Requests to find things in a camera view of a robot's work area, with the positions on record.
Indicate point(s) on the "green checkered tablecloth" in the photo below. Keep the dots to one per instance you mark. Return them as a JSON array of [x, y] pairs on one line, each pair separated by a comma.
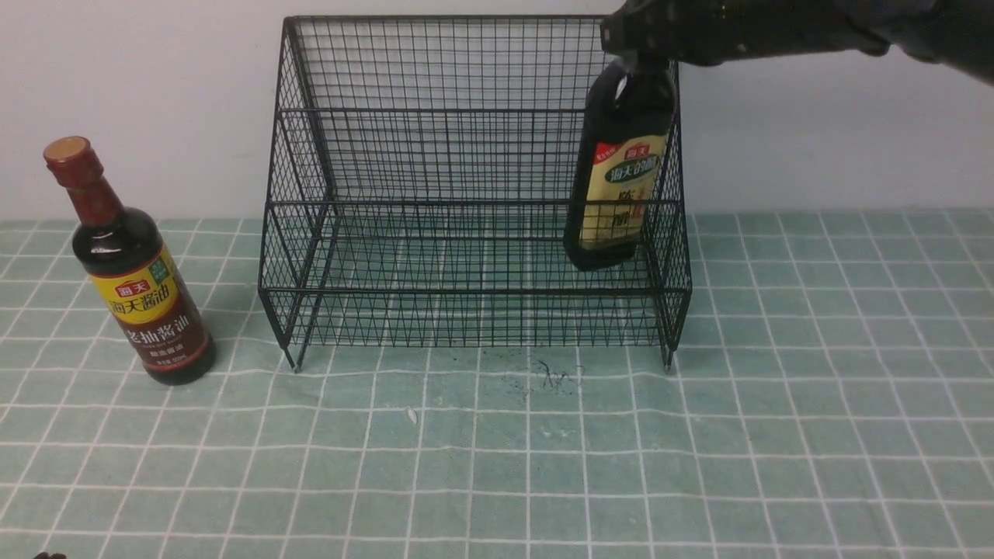
[[831, 398]]

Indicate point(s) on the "vinegar bottle yellow label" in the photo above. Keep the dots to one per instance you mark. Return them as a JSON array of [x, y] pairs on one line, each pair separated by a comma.
[[627, 118]]

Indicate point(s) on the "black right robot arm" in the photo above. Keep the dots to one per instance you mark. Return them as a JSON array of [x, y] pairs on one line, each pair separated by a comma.
[[954, 34]]

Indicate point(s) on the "black wire mesh rack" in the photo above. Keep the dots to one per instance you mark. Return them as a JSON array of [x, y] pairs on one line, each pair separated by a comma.
[[420, 172]]

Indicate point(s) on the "dark soy sauce bottle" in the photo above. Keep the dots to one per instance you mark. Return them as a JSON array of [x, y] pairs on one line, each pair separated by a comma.
[[126, 259]]

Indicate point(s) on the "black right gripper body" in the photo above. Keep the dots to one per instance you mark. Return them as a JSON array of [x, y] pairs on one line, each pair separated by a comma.
[[710, 33]]

